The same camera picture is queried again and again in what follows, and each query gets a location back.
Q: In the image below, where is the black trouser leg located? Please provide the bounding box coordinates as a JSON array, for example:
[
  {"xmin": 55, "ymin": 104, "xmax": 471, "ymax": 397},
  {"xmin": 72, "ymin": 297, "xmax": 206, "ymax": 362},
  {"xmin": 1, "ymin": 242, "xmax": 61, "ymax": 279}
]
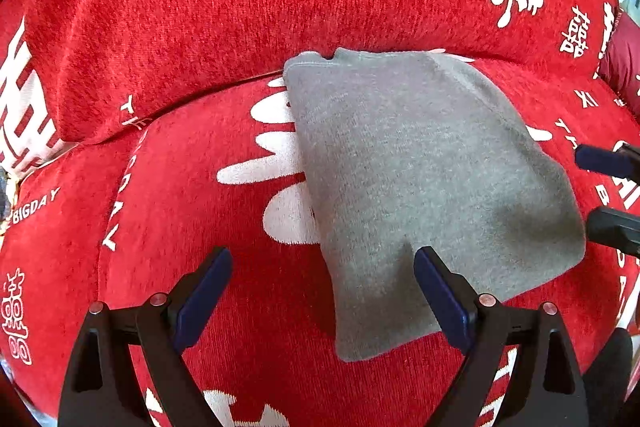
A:
[{"xmin": 582, "ymin": 329, "xmax": 632, "ymax": 426}]

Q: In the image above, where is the grey knit sweater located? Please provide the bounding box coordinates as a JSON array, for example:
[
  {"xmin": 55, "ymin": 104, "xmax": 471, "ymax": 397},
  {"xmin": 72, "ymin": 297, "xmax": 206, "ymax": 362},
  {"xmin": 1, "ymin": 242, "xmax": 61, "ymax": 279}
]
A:
[{"xmin": 283, "ymin": 49, "xmax": 586, "ymax": 362}]

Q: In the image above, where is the dark red pillow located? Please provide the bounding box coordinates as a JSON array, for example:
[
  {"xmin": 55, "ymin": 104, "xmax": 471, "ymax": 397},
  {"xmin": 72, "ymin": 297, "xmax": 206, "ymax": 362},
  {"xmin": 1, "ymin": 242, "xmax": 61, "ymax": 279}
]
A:
[{"xmin": 599, "ymin": 11, "xmax": 640, "ymax": 120}]

